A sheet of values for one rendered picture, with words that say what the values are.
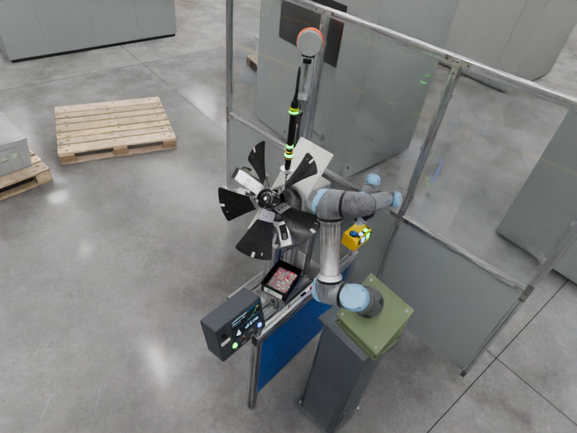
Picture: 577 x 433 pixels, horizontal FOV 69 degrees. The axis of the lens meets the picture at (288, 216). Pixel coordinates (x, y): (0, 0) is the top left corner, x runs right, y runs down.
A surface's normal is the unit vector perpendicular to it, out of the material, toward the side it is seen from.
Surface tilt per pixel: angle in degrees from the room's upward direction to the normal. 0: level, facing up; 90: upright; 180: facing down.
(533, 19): 90
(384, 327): 44
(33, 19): 90
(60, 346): 0
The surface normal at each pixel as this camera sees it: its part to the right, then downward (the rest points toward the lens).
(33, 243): 0.10, -0.73
